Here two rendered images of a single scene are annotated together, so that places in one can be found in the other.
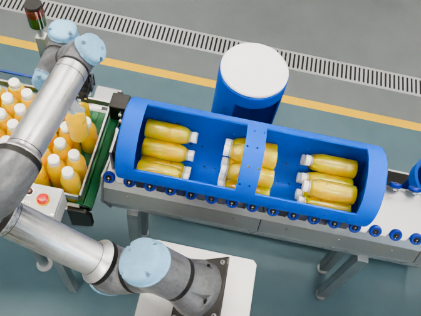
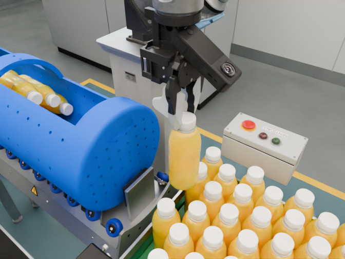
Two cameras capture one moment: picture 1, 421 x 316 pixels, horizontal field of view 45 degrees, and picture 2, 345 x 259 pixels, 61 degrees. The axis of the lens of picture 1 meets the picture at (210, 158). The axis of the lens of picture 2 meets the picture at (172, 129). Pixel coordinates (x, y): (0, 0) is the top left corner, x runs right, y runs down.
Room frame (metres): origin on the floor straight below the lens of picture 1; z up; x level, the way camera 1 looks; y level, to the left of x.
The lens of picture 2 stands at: (1.22, 0.69, 1.61)
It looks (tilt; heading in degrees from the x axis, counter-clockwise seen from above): 40 degrees down; 216
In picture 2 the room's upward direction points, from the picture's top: straight up
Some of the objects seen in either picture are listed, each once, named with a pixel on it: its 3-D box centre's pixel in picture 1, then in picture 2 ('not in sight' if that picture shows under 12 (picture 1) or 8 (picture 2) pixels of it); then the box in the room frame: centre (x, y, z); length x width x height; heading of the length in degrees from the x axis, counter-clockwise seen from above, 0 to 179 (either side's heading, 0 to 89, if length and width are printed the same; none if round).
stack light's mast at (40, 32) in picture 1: (37, 20); not in sight; (1.25, 0.72, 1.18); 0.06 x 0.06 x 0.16
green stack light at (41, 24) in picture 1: (36, 19); not in sight; (1.25, 0.72, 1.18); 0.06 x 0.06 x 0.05
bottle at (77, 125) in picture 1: (76, 121); (184, 154); (0.86, 0.46, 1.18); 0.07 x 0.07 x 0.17
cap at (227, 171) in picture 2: (53, 160); (227, 171); (0.76, 0.52, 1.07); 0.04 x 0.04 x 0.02
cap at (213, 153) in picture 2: (67, 172); (213, 153); (0.72, 0.46, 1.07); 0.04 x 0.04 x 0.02
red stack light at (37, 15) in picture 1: (34, 10); not in sight; (1.25, 0.72, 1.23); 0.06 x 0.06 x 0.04
